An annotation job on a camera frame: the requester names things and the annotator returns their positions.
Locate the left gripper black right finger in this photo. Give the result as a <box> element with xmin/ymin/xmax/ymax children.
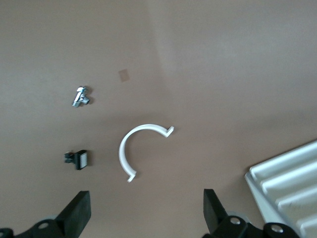
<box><xmin>203</xmin><ymin>188</ymin><xmax>249</xmax><ymax>238</ymax></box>

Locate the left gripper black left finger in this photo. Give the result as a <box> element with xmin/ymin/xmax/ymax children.
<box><xmin>14</xmin><ymin>190</ymin><xmax>92</xmax><ymax>238</ymax></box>

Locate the white plastic drawer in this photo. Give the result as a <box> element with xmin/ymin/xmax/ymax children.
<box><xmin>276</xmin><ymin>184</ymin><xmax>317</xmax><ymax>223</ymax></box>
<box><xmin>249</xmin><ymin>139</ymin><xmax>317</xmax><ymax>185</ymax></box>
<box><xmin>262</xmin><ymin>161</ymin><xmax>317</xmax><ymax>204</ymax></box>
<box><xmin>296</xmin><ymin>210</ymin><xmax>317</xmax><ymax>238</ymax></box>

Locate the white drawer cabinet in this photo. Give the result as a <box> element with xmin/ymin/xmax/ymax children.
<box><xmin>244</xmin><ymin>138</ymin><xmax>317</xmax><ymax>238</ymax></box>

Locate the small blue electronic component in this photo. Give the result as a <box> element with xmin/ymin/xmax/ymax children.
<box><xmin>71</xmin><ymin>85</ymin><xmax>92</xmax><ymax>108</ymax></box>

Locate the brown tape patch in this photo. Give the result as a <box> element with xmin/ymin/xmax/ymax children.
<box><xmin>117</xmin><ymin>69</ymin><xmax>131</xmax><ymax>83</ymax></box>

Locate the black rectangular switch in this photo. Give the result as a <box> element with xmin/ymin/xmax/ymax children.
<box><xmin>63</xmin><ymin>148</ymin><xmax>90</xmax><ymax>171</ymax></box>

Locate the white curved plastic bracket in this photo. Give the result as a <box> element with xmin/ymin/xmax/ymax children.
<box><xmin>118</xmin><ymin>123</ymin><xmax>175</xmax><ymax>183</ymax></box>

